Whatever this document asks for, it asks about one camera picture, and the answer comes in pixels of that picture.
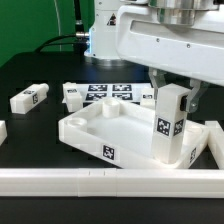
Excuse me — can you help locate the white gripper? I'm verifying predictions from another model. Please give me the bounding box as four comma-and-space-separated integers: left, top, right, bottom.
116, 4, 224, 113

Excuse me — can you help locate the white desk top tray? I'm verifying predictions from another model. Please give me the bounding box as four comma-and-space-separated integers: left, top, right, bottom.
59, 98, 209, 169

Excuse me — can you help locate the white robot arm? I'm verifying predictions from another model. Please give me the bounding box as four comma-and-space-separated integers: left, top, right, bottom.
85, 0, 224, 113

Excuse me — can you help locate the white right fence block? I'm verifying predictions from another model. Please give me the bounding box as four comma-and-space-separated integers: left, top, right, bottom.
205, 121, 224, 170

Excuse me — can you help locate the white fence block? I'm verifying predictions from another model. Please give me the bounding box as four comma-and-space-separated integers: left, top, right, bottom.
0, 120, 7, 146
205, 121, 224, 170

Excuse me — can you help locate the white marker sheet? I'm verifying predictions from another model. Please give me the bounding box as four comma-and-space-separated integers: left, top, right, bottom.
61, 82, 153, 104

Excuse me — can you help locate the white front fence bar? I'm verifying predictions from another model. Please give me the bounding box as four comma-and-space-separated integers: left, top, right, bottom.
0, 168, 224, 198

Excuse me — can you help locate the white left fence block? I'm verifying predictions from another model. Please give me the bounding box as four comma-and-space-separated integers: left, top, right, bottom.
0, 120, 7, 146

